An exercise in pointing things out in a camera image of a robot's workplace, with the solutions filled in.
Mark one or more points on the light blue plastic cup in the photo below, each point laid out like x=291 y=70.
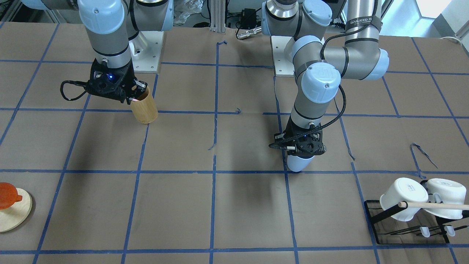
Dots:
x=297 y=163

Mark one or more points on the orange cup on coaster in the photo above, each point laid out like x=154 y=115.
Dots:
x=8 y=195

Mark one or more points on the bamboo cylinder holder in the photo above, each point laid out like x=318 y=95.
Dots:
x=144 y=108

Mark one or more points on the white mug lower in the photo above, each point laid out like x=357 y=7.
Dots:
x=403 y=189

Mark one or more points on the white mug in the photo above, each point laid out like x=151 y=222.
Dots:
x=448 y=192
x=403 y=189

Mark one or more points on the white mug upper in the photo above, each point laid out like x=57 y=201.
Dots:
x=448 y=192

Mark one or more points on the round wooden coaster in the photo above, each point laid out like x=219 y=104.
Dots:
x=14 y=215

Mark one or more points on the aluminium frame post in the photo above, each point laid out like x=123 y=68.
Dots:
x=217 y=15

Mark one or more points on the wooden rack handle rod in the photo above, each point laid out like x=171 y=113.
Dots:
x=427 y=205

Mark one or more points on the black wire mug rack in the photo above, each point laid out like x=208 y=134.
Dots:
x=405 y=226

